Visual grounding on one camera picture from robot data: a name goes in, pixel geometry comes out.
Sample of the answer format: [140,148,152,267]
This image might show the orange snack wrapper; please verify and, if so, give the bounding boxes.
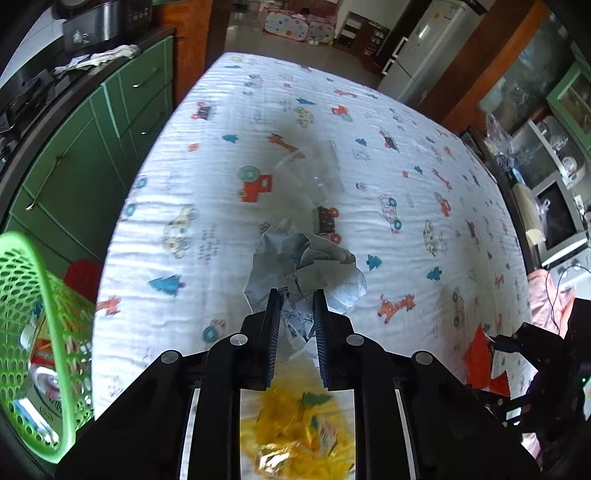
[464,325,511,398]

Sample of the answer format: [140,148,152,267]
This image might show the grey paper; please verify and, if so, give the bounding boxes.
[243,219,367,363]

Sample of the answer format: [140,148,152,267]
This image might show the yellow plastic snack bag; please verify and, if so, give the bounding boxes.
[239,359,357,480]

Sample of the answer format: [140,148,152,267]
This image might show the red yellow drink carton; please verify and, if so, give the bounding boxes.
[20,308,61,402]

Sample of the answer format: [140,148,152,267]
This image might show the blue white milk carton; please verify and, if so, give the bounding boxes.
[13,398,62,444]

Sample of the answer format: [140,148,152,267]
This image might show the green kitchen cabinet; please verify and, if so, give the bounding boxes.
[1,31,173,277]

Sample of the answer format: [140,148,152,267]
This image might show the old crt monitor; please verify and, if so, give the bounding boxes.
[532,172,588,267]

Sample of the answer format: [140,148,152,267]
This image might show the clear plastic film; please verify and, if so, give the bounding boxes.
[274,140,345,207]

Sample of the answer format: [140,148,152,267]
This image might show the white patterned tablecloth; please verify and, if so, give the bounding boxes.
[92,53,532,414]

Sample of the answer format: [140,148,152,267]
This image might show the green perforated plastic basket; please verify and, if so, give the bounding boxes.
[1,231,94,464]

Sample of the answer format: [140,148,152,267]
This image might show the glass display cabinet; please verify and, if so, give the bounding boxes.
[479,13,590,188]

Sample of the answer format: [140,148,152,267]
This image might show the polka dot play tent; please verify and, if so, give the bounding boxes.
[259,8,335,44]

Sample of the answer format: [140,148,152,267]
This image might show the white refrigerator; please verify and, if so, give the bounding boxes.
[378,1,484,108]

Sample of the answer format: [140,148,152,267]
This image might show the white rag on counter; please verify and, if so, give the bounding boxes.
[53,45,140,76]

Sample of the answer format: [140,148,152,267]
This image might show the black gas stove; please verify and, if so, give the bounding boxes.
[1,69,68,168]

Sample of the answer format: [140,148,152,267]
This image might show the black rice cooker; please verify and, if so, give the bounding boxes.
[52,0,152,53]

